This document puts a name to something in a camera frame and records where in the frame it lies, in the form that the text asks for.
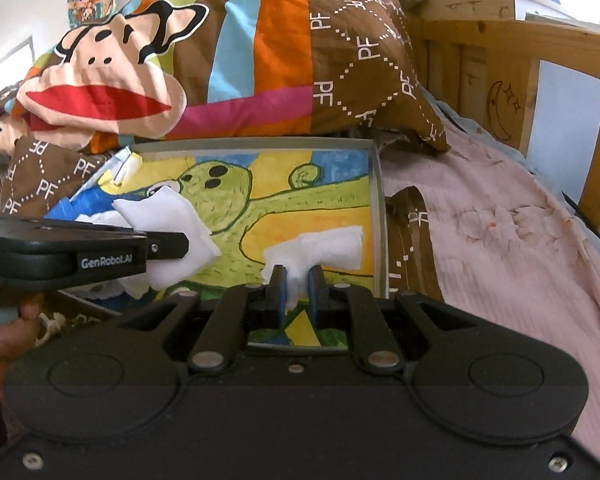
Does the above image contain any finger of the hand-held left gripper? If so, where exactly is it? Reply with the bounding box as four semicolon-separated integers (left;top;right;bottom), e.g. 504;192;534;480
147;232;190;263

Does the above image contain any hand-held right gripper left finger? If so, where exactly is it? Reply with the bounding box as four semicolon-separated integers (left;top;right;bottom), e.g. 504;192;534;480
116;266;287;375

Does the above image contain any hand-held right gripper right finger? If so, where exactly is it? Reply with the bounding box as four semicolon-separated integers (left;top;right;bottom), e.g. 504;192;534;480
307;266;476;376

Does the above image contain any grey tray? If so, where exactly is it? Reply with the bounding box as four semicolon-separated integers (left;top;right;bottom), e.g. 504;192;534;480
40;137;392;352

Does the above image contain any person's left hand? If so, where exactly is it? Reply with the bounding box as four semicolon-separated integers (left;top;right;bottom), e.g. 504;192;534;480
0;295;46;402

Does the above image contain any pink floral sheet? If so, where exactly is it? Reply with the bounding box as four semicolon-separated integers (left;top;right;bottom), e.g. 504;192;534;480
380;105;600;467

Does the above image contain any monkey print striped quilt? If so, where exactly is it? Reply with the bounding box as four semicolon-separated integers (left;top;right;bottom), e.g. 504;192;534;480
0;0;452;311

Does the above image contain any white cabinet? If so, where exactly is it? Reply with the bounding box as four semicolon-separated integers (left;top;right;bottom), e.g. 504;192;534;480
514;0;600;27

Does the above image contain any orange figure wall poster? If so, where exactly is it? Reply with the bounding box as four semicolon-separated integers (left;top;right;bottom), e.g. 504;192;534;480
67;0;126;28

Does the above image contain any wooden bed frame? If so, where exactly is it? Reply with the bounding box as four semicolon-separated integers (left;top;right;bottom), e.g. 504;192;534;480
405;0;600;247

